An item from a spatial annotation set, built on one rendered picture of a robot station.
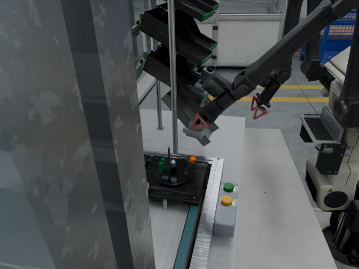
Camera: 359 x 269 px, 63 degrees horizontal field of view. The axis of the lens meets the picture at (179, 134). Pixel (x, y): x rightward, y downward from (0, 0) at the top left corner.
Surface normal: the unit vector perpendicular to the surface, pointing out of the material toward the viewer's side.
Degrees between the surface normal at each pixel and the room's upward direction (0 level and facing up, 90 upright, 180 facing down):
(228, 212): 0
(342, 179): 90
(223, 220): 0
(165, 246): 0
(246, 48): 90
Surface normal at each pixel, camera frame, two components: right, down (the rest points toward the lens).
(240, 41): -0.08, 0.53
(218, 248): -0.02, -0.85
